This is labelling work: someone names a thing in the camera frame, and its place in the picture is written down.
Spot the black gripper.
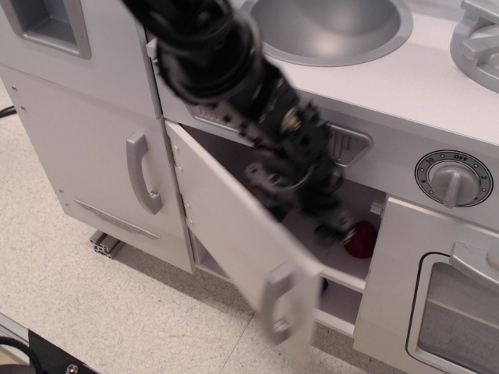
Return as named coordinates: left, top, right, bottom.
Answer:
left=245, top=104, right=354, bottom=244

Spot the white cabinet door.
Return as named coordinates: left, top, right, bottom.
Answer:
left=165, top=122, right=322, bottom=358

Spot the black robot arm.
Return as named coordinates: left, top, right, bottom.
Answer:
left=126, top=1, right=355, bottom=243

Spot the grey vent grille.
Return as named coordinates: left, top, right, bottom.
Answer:
left=186, top=104, right=373, bottom=168

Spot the red toy object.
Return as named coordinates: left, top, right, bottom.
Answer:
left=344, top=221, right=377, bottom=259

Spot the blue toy object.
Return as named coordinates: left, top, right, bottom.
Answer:
left=320, top=278, right=329, bottom=294

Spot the white toy kitchen unit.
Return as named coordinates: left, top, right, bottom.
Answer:
left=1, top=1, right=498, bottom=373

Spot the silver sink bowl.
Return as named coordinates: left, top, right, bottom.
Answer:
left=242, top=0, right=413, bottom=67

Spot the grey timer knob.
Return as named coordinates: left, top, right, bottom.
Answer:
left=415, top=150, right=494, bottom=209

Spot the white fridge door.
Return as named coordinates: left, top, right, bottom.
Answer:
left=1, top=67, right=193, bottom=271

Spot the silver fridge emblem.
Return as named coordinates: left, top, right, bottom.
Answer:
left=74, top=199, right=161, bottom=240

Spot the grey stove burner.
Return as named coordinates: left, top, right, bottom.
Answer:
left=450, top=1, right=498, bottom=93

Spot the white oven door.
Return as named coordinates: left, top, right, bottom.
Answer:
left=405, top=253, right=498, bottom=373

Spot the grey cabinet door handle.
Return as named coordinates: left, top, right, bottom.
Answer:
left=260, top=262, right=300, bottom=346

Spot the grey fridge door handle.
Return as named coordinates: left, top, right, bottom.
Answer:
left=126, top=132, right=163, bottom=215

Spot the grey oven door handle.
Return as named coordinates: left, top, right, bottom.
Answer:
left=449, top=242, right=498, bottom=284

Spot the aluminium extrusion rail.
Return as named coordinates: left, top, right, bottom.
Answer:
left=90, top=231, right=125, bottom=259

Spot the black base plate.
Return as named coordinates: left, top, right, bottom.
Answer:
left=28, top=330, right=97, bottom=374

